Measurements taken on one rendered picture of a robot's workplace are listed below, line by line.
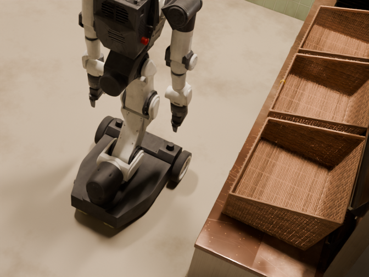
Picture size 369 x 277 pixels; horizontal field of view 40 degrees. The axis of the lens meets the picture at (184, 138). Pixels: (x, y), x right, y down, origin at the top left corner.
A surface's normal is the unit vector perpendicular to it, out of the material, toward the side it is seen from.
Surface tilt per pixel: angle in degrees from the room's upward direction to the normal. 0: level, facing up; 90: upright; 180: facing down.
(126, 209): 0
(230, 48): 0
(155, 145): 0
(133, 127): 60
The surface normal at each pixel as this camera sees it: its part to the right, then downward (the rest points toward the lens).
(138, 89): -0.45, 0.73
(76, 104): 0.14, -0.67
